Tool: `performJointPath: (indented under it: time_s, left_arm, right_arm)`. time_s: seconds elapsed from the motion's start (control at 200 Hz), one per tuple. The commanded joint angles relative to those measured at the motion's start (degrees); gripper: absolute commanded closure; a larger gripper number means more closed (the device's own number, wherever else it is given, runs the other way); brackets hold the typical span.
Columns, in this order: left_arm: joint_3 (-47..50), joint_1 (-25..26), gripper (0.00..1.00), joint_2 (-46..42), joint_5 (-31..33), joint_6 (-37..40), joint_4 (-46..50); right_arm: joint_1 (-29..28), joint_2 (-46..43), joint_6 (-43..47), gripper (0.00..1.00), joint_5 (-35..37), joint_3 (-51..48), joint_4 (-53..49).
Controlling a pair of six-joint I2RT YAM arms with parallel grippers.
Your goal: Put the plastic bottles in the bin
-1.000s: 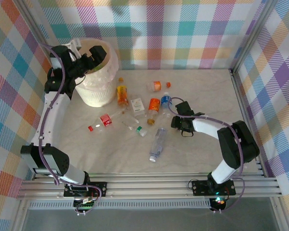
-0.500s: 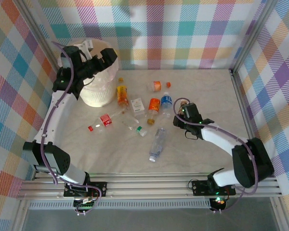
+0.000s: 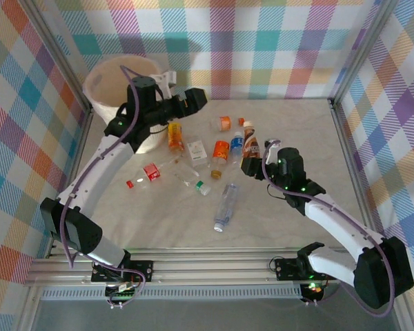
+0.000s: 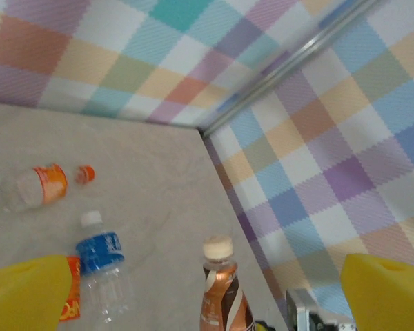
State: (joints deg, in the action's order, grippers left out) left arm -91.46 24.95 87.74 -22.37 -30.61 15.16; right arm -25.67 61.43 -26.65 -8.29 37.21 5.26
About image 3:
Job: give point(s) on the aluminium side rail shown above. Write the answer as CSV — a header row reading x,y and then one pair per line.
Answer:
x,y
351,155
80,138

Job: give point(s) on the red label cola bottle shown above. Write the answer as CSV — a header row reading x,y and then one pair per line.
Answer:
x,y
152,171

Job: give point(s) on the wide aluminium base rail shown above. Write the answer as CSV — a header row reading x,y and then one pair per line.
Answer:
x,y
210,269

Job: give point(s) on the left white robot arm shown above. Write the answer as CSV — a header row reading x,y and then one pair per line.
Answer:
x,y
96,169

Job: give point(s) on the brown coffee bottle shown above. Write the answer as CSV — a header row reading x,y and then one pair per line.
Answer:
x,y
252,143

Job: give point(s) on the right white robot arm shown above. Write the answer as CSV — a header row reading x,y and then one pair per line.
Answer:
x,y
338,217

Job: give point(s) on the small orange label bottle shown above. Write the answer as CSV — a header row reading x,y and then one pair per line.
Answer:
x,y
225,123

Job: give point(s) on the blue label bottle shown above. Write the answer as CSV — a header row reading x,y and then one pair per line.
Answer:
x,y
237,145

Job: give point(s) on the plaid cloth panel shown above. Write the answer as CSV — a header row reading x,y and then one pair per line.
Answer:
x,y
14,138
227,51
400,138

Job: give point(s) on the blue tinted water bottle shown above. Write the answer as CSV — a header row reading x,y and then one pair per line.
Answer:
x,y
227,203

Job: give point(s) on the white label square bottle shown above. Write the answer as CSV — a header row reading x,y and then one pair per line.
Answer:
x,y
196,151

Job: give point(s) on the clear bottle green cap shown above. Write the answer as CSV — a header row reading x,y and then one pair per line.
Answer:
x,y
189,177

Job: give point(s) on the orange label brown cap bottle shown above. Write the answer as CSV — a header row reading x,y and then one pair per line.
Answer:
x,y
220,151

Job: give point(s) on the white round bin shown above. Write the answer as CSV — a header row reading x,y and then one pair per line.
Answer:
x,y
107,79

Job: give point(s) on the green connector circuit board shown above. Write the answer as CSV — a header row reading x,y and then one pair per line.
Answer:
x,y
122,293

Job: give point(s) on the circuit board with lights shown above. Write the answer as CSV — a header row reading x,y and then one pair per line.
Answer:
x,y
314,288

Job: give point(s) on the yellow label juice bottle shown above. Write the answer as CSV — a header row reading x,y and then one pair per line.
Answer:
x,y
176,136

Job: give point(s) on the aluminium frame post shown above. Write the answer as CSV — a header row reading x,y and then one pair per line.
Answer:
x,y
60,51
363,51

